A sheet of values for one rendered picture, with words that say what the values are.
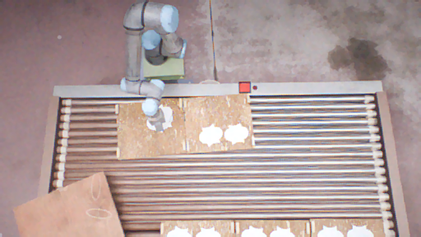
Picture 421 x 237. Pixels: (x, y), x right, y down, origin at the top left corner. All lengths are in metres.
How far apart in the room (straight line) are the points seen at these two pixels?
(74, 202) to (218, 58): 1.87
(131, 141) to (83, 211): 0.47
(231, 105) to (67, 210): 1.10
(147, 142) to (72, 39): 1.80
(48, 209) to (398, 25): 3.34
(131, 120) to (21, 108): 1.60
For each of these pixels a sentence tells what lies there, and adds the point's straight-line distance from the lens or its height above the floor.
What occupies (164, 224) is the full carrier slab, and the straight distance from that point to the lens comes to 1.97.
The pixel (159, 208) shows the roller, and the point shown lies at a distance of 1.99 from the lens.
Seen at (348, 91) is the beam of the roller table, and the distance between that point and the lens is 2.25.
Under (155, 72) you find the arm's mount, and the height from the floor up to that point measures 0.95.
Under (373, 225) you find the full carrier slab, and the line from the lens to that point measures 2.14.
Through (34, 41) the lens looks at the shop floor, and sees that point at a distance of 3.69.
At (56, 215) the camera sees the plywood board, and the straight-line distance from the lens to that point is 2.03.
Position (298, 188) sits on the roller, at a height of 0.92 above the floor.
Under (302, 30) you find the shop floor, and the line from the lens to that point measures 3.42.
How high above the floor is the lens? 2.88
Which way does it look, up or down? 75 degrees down
